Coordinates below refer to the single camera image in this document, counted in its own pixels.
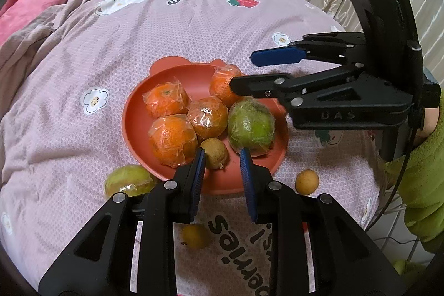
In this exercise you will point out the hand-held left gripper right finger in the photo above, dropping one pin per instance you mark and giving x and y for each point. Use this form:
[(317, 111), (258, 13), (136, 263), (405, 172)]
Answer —
[(248, 185)]

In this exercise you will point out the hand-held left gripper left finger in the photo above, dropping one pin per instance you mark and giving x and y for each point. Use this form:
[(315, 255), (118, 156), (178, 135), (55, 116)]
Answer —
[(196, 185)]

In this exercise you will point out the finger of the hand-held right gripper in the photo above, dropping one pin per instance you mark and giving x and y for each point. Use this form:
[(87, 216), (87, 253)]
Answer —
[(274, 56), (256, 85)]

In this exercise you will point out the plastic-wrapped orange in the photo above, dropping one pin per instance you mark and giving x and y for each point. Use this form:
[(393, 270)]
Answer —
[(173, 140), (166, 100), (220, 86), (207, 116)]

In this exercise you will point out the brown longan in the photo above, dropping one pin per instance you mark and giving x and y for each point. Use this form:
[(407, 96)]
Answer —
[(306, 181), (196, 235), (216, 153)]

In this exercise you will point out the large green fruit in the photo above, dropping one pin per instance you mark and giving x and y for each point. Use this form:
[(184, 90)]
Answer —
[(250, 127)]

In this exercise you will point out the small green fruit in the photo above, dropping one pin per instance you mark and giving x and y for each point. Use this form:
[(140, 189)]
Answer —
[(128, 180)]

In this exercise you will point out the orange plastic plate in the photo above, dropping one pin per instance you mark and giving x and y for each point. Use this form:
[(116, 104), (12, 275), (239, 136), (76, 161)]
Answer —
[(133, 115)]

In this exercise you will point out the person's right forearm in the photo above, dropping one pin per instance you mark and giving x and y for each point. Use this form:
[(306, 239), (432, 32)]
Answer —
[(419, 185)]

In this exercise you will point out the person's right hand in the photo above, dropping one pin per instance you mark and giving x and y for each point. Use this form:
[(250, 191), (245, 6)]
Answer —
[(428, 124)]

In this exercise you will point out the pink printed blanket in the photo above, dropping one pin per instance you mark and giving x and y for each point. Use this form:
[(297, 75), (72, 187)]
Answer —
[(208, 22)]

